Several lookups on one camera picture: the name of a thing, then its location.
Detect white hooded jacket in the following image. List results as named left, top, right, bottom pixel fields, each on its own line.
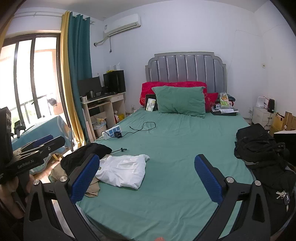
left=95, top=154, right=150, bottom=190

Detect black clothes pile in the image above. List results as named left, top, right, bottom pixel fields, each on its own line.
left=234, top=124, right=295, bottom=235

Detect person's left hand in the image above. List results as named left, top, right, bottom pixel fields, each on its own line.
left=1, top=177, right=25, bottom=219

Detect black folded garment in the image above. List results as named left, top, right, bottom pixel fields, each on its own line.
left=61, top=143, right=112, bottom=176

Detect beige folded garment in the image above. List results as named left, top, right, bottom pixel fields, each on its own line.
left=49, top=162, right=100, bottom=197

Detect green bed with sheet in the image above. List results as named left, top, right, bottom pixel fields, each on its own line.
left=78, top=108, right=253, bottom=240

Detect white blue power strip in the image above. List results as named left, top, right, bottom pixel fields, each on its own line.
left=102, top=125, right=122, bottom=140

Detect teal patterned table cloth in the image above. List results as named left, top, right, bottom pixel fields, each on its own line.
left=11, top=115, right=73, bottom=175

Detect keys with car fob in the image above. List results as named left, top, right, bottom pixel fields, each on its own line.
left=276, top=191, right=290, bottom=211

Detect wooden desk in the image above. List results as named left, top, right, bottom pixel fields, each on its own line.
left=81, top=92, right=126, bottom=142

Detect pile of books and snacks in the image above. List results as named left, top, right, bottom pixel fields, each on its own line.
left=211, top=92, right=239, bottom=116

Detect yellow curtain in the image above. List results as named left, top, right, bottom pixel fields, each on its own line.
left=60, top=11, right=85, bottom=147

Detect white bedside cabinet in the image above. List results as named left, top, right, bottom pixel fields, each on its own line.
left=251, top=107, right=275, bottom=131

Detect small red pillow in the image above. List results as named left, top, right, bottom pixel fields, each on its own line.
left=204, top=92, right=219, bottom=113

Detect green pillow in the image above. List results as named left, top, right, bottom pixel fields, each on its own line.
left=152, top=86, right=206, bottom=118

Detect cardboard boxes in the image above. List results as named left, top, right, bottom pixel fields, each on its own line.
left=269, top=111, right=296, bottom=137

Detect black computer monitor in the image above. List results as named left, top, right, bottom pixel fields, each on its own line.
left=77, top=76, right=102, bottom=98

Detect tablet with box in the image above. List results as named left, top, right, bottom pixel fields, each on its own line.
left=144, top=94, right=158, bottom=112

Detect black computer tower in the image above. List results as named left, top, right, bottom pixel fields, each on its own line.
left=103, top=70, right=126, bottom=94

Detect grey padded headboard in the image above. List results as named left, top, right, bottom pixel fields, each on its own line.
left=145, top=52, right=227, bottom=93

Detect teal curtain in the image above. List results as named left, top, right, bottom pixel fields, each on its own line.
left=68, top=12, right=92, bottom=145

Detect white air conditioner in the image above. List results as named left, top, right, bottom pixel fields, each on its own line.
left=103, top=14, right=141, bottom=37

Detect window frame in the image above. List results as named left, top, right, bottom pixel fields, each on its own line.
left=0, top=32, right=72, bottom=149

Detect black charger cable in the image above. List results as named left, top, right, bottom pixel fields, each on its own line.
left=97, top=121, right=157, bottom=140

